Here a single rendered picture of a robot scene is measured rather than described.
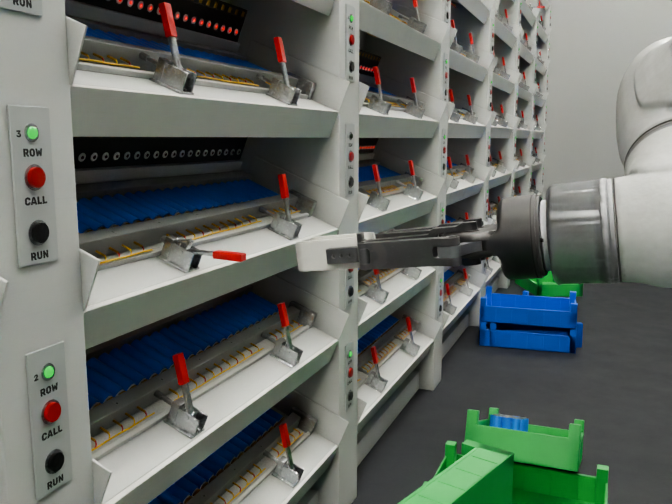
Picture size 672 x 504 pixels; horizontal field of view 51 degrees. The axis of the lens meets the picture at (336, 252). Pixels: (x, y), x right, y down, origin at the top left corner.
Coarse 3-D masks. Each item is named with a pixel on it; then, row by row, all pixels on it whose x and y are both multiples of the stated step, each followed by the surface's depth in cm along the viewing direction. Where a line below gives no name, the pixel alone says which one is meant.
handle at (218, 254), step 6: (192, 240) 77; (186, 246) 76; (192, 252) 76; (198, 252) 76; (204, 252) 75; (210, 252) 75; (216, 252) 75; (222, 252) 75; (228, 252) 75; (234, 252) 75; (216, 258) 75; (222, 258) 75; (228, 258) 74; (234, 258) 74; (240, 258) 74
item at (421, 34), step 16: (368, 0) 141; (384, 0) 134; (416, 0) 159; (368, 16) 125; (384, 16) 132; (400, 16) 160; (416, 16) 159; (368, 32) 128; (384, 32) 136; (400, 32) 144; (416, 32) 153; (432, 32) 174; (416, 48) 158; (432, 48) 169
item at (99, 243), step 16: (224, 208) 94; (240, 208) 97; (256, 208) 102; (272, 208) 107; (128, 224) 76; (144, 224) 78; (160, 224) 80; (176, 224) 82; (192, 224) 86; (208, 224) 90; (224, 224) 92; (80, 240) 68; (96, 240) 69; (112, 240) 72; (128, 240) 74; (144, 240) 77; (160, 240) 80; (96, 256) 70; (128, 256) 72
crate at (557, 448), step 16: (480, 432) 128; (496, 432) 127; (512, 432) 126; (528, 432) 125; (544, 432) 152; (560, 432) 151; (576, 432) 122; (512, 448) 125; (528, 448) 125; (544, 448) 124; (560, 448) 123; (576, 448) 122; (544, 464) 123; (560, 464) 122; (576, 464) 121
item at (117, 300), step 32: (256, 160) 119; (320, 192) 116; (256, 224) 101; (320, 224) 114; (256, 256) 89; (288, 256) 100; (96, 288) 65; (128, 288) 67; (160, 288) 70; (192, 288) 77; (224, 288) 85; (96, 320) 63; (128, 320) 68
